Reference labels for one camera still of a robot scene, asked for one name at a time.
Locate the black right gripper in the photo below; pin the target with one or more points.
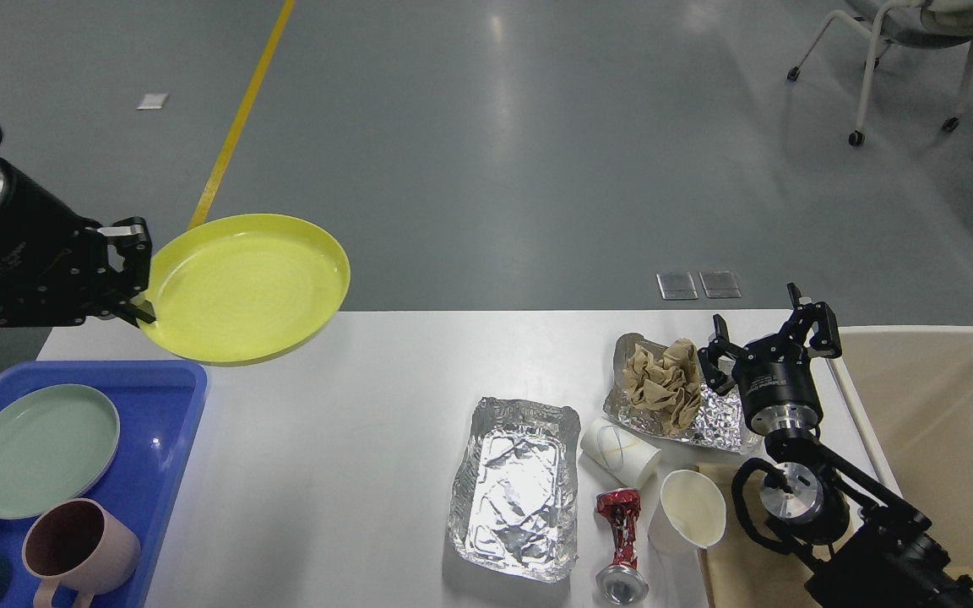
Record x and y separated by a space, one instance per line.
773 376

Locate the crumpled brown paper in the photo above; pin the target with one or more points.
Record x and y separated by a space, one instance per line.
667 386

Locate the pink mug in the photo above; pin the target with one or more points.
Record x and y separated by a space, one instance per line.
79 545

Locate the left floor socket plate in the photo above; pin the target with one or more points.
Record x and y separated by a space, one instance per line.
677 286

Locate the right floor socket plate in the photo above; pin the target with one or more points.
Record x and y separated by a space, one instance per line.
720 285

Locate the pale green plate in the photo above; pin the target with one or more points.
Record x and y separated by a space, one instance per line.
55 444

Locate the blue plastic tray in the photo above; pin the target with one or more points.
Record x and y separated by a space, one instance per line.
160 404

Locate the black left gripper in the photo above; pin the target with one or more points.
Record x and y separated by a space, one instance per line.
54 269

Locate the lying white paper cup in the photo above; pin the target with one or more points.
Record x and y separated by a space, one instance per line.
629 458

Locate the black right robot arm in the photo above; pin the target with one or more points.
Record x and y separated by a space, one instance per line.
863 545

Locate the white office chair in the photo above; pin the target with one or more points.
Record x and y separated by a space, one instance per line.
926 25

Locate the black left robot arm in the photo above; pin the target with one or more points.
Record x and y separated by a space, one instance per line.
58 268

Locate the small crumpled foil tray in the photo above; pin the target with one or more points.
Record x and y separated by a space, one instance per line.
718 424

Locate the yellow plastic plate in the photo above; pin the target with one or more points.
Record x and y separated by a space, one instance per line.
245 289

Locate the crushed red can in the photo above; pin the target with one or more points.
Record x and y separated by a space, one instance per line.
620 582

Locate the beige plastic bin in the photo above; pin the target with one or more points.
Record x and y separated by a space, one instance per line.
913 386

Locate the brown paper sheet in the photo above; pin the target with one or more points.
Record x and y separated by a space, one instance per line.
741 573

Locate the large foil tray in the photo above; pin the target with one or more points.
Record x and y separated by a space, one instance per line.
513 505

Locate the floor socket plate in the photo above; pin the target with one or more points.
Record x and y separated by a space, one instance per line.
720 285
677 286

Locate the crushed white paper cup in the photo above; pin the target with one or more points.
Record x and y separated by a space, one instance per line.
689 514

